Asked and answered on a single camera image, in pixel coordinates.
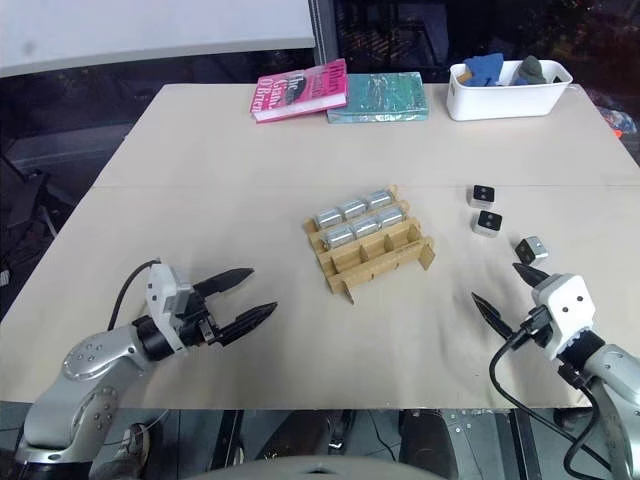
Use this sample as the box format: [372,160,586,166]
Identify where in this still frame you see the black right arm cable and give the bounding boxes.
[488,305,615,477]

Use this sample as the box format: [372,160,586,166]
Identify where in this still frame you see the white cube middle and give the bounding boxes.
[471,209,504,241]

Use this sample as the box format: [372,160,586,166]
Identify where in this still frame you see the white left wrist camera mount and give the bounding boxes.
[144,262,195,352]

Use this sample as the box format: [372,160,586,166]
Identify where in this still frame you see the teal hardcover book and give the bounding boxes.
[326,72,430,125]

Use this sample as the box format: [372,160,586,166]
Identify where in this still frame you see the dark rounded seat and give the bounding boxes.
[398,409,457,480]

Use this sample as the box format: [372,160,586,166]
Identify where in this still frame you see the white cube lower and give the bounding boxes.
[514,236,550,265]

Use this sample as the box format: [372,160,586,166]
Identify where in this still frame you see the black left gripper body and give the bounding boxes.
[174,283,227,349]

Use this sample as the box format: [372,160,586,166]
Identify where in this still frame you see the white cube upper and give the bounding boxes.
[469,184,497,209]

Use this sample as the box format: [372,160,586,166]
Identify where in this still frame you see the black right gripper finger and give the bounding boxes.
[512,261,552,290]
[470,292,517,342]

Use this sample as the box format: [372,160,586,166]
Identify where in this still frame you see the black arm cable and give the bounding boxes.
[488,305,615,477]
[106,258,162,332]

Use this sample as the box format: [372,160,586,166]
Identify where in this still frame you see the grey metal post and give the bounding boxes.
[308,0,335,67]

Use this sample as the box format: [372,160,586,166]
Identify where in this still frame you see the blue cloth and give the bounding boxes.
[461,51,507,88]

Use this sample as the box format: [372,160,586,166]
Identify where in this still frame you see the white plastic bin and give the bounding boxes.
[446,59,574,123]

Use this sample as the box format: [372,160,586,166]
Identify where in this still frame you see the white board panel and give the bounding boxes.
[0,0,317,77]

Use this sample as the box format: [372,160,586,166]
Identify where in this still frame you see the white cube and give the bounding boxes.
[514,236,550,265]
[471,209,504,241]
[469,184,497,209]

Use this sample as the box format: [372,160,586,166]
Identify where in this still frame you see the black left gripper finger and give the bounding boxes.
[193,267,256,297]
[218,301,279,347]

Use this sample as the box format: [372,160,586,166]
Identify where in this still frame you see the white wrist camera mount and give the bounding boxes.
[144,262,195,352]
[530,273,598,362]

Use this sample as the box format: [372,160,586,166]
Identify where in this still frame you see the wooden rack with metal cylinders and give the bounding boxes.
[301,183,437,306]

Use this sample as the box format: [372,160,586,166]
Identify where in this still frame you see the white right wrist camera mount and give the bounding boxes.
[530,273,598,362]

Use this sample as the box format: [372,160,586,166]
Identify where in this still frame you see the colourful crumpled bag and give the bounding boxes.
[598,103,640,142]

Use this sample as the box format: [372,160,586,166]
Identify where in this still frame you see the grey crumpled cloth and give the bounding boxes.
[514,55,548,87]

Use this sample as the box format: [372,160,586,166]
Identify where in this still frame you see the pink hardcover book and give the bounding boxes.
[248,58,350,124]

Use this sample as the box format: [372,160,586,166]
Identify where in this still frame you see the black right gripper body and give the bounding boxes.
[507,303,553,351]

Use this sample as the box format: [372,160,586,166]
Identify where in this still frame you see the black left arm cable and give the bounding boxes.
[106,258,162,332]

